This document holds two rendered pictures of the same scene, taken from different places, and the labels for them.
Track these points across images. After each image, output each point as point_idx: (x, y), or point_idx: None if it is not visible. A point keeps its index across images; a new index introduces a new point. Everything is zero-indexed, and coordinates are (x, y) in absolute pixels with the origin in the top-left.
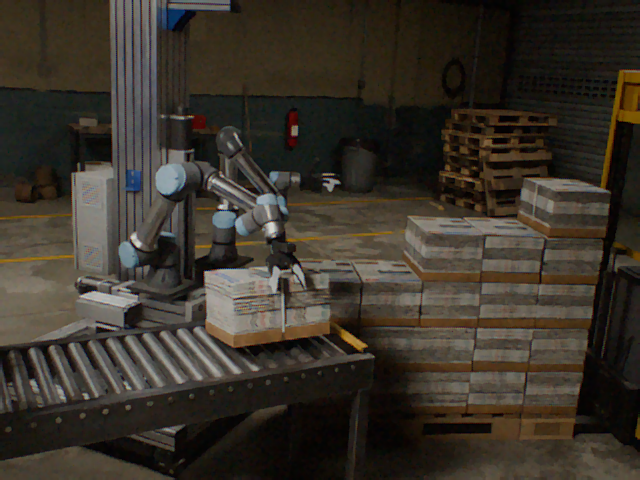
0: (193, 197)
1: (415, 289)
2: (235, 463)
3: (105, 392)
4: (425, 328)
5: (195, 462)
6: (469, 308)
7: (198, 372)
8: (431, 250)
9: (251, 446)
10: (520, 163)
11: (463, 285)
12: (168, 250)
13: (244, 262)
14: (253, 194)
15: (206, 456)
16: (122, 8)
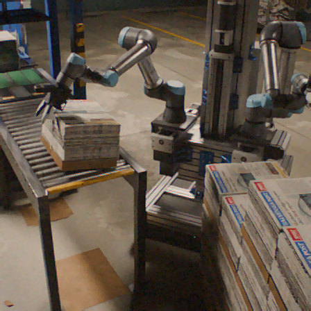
0: (225, 70)
1: (238, 237)
2: (158, 259)
3: (10, 123)
4: (237, 287)
5: (156, 241)
6: (259, 306)
7: (25, 140)
8: (249, 205)
9: (182, 266)
10: None
11: (259, 273)
12: (166, 94)
13: (251, 142)
14: (120, 59)
15: (164, 246)
16: None
